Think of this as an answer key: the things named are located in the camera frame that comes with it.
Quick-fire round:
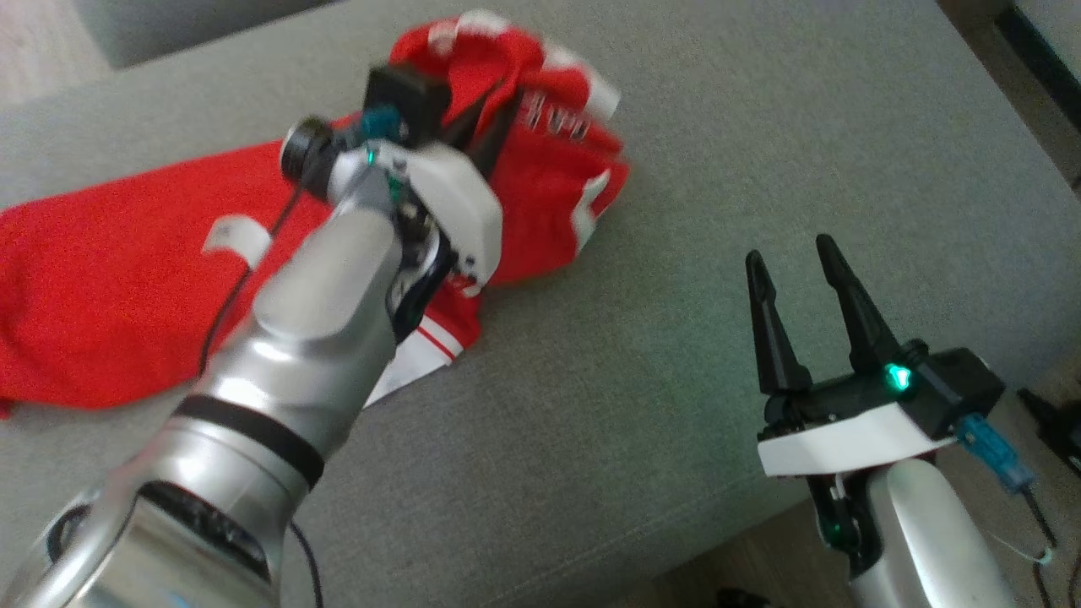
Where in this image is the black floor device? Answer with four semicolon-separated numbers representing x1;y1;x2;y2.
1016;387;1081;478

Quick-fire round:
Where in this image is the grey upholstered ottoman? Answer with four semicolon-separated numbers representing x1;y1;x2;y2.
72;0;343;70

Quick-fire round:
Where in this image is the dark furniture edge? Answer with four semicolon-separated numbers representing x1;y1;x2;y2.
995;0;1081;134

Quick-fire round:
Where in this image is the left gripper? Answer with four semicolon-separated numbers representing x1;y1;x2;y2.
372;80;526;298

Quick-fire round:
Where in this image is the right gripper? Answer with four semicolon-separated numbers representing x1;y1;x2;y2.
745;234;959;479

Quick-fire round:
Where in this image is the red Bulls 23 jersey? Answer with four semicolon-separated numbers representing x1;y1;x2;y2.
0;8;632;419

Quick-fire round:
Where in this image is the left camera blue connector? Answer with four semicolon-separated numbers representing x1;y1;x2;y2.
361;103;408;143

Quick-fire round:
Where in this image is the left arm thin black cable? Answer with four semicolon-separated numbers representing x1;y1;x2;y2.
196;187;326;608

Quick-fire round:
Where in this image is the grey fabric sofa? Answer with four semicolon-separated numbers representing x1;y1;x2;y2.
0;0;1081;608

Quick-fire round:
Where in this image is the right camera blue connector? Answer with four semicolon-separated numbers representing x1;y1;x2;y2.
957;412;1037;492

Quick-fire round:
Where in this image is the camera blue connector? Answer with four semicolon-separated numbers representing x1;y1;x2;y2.
957;412;1037;492
361;103;408;143

